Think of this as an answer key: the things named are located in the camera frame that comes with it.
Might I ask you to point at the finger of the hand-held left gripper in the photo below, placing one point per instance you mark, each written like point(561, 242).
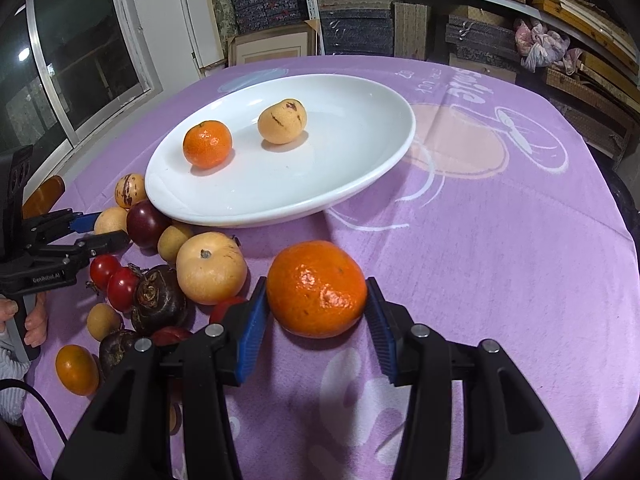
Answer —
point(107, 242)
point(87, 221)

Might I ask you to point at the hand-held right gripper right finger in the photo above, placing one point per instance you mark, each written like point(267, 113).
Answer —
point(382, 332)

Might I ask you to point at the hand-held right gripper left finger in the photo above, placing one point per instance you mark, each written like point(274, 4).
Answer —
point(252, 330)

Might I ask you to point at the tan longan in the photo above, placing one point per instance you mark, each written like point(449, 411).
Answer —
point(102, 321)
point(172, 417)
point(172, 242)
point(112, 221)

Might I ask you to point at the red cherry tomato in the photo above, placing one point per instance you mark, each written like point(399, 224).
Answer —
point(225, 310)
point(121, 290)
point(102, 270)

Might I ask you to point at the dark purple plum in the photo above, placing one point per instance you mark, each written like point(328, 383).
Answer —
point(145, 222)

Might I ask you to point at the small striped pepino melon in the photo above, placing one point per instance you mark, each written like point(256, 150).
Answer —
point(127, 191)

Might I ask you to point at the large pale yellow melon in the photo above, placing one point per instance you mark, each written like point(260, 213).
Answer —
point(212, 270)

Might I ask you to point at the large mandarin orange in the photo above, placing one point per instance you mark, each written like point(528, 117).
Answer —
point(315, 287)

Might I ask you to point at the small smooth orange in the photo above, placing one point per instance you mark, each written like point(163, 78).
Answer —
point(76, 370)

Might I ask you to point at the white plate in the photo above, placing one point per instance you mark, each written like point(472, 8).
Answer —
point(340, 160)

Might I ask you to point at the striped yellow pepino melon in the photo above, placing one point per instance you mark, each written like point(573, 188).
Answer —
point(280, 122)

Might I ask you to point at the person's left forearm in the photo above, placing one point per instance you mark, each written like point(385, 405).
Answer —
point(10, 365)

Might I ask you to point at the person's left hand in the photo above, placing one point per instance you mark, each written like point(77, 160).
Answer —
point(36, 325)

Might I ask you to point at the wooden chair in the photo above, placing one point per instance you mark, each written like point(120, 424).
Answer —
point(42, 195)

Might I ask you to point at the purple printed tablecloth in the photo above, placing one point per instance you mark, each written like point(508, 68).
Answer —
point(475, 260)

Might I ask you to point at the white framed window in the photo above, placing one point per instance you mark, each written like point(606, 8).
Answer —
point(85, 35)

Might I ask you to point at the white board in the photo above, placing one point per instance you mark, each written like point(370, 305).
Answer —
point(200, 20)

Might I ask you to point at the speckled board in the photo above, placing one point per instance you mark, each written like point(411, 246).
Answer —
point(220, 15)

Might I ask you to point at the stack of dark patterned boxes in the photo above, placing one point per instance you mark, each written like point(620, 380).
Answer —
point(355, 30)

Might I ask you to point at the metal shelf rack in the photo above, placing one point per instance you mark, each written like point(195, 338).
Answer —
point(312, 5)

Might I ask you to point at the pink plastic bag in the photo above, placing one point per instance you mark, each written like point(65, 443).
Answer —
point(545, 45)

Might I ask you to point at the shelf of stacked flat boxes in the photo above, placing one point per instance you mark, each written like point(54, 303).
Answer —
point(355, 1)

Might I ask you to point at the cardboard picture frame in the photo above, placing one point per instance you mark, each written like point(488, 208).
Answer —
point(272, 47)

